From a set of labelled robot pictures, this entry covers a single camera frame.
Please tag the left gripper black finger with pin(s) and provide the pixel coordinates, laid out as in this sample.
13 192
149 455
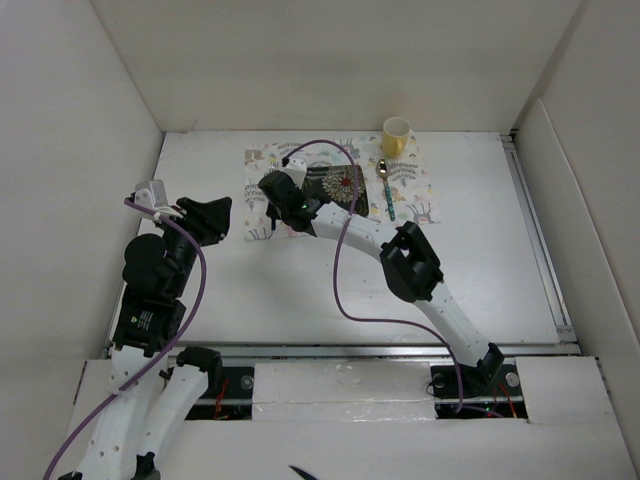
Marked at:
216 224
190 207

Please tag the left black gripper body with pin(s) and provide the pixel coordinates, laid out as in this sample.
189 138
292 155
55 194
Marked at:
186 248

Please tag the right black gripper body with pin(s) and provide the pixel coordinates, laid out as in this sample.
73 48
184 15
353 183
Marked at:
284 213

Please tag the black floral square plate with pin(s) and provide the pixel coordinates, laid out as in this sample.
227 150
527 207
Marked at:
337 184

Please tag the spoon with teal handle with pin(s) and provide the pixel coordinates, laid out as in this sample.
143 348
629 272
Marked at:
382 172

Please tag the white floral cloth napkin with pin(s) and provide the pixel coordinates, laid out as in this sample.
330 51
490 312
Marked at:
411 186

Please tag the yellow ceramic mug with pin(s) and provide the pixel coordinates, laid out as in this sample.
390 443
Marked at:
396 133

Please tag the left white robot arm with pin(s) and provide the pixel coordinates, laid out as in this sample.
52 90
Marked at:
148 400

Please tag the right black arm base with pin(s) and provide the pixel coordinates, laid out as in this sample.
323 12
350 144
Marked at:
502 399

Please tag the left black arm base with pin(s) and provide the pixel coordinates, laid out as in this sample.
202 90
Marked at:
232 401

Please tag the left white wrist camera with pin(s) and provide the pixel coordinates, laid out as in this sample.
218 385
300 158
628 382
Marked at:
150 198

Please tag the aluminium rail frame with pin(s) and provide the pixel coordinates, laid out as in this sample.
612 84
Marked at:
309 293

